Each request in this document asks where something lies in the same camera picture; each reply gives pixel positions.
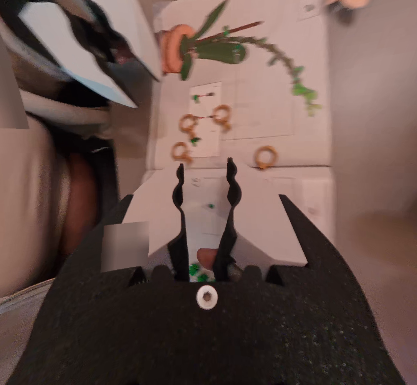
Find small pink toy piece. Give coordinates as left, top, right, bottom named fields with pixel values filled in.
left=196, top=248, right=217, bottom=270

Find person's leg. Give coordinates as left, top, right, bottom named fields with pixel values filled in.
left=63, top=152, right=100, bottom=256

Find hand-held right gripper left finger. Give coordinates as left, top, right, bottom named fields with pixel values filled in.
left=122, top=163, right=191, bottom=282

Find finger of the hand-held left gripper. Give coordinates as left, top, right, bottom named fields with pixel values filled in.
left=19, top=0, right=139, bottom=109
left=54, top=0, right=162, bottom=82

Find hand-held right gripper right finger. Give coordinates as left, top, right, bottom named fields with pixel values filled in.
left=213, top=158, right=310, bottom=282

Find tan toy ring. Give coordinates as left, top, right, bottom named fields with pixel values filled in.
left=254, top=145, right=279, bottom=169

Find white instruction sheet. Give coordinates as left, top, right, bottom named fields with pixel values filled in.
left=143, top=0, right=337, bottom=282

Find person's torso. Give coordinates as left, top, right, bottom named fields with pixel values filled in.
left=0, top=17, right=113, bottom=298

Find grey desk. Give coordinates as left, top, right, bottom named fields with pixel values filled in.
left=108, top=0, right=417, bottom=385

